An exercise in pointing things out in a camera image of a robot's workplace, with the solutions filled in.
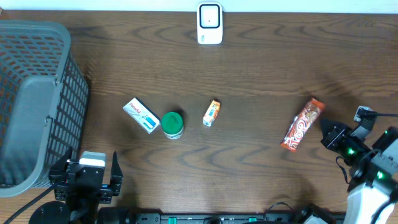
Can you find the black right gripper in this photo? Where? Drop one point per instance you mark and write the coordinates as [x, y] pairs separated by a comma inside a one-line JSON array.
[[334, 139]]

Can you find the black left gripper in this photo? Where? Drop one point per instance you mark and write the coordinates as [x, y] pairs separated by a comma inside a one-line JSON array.
[[104, 194]]

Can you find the red Top chocolate bar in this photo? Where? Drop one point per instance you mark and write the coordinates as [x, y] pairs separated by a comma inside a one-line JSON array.
[[301, 123]]

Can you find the white Panadol box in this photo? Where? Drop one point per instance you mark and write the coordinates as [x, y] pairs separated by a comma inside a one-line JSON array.
[[148, 120]]

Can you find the green lid jar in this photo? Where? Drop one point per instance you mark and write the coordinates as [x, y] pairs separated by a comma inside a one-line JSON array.
[[172, 125]]

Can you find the small orange carton box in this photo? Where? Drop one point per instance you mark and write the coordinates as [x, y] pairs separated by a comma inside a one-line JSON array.
[[211, 113]]

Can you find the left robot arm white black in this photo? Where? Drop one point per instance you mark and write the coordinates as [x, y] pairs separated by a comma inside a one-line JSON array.
[[79, 210]]

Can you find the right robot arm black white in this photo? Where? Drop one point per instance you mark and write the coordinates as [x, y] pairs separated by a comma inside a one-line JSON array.
[[372, 190]]

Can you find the white barcode scanner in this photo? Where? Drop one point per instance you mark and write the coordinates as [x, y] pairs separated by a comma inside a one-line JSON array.
[[209, 23]]

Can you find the grey plastic basket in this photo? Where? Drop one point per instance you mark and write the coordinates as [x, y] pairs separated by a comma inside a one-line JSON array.
[[44, 97]]

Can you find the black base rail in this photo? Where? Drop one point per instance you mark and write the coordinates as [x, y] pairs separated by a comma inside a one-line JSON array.
[[156, 218]]

